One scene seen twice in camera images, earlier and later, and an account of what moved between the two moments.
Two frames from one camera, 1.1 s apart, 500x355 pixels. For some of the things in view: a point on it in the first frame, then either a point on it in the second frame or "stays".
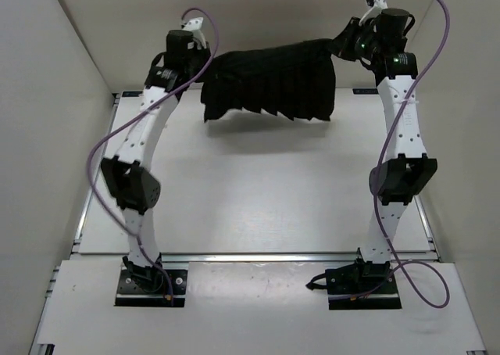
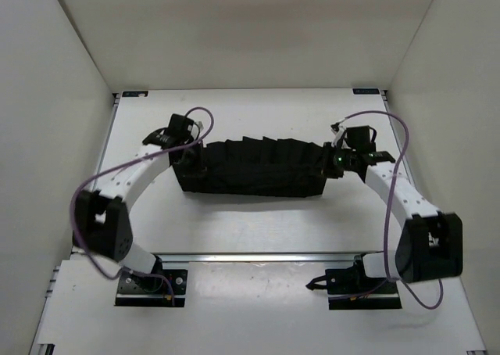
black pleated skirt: [296, 80] to [265, 166]
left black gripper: [206, 51] to [199, 165]
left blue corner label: [131, 94] stays
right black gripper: [343, 46] to [326, 152]
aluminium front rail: [257, 257] stays
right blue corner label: [366, 91] stays
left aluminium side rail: [90, 202] stays
